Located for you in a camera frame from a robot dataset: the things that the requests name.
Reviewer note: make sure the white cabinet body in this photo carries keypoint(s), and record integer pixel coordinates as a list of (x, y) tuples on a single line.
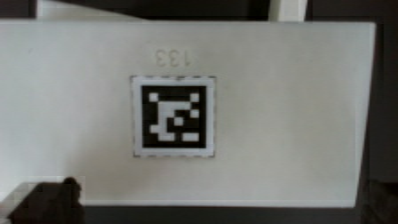
[(59, 11)]

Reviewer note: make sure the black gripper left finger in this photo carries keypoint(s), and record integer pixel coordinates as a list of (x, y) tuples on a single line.
[(43, 203)]

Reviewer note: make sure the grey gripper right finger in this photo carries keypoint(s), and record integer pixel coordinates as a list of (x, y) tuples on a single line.
[(381, 206)]

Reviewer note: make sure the white cabinet top block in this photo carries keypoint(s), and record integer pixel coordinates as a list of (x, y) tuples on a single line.
[(192, 114)]

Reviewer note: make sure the white fence rail right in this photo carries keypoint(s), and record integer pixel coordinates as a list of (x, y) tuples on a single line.
[(288, 10)]

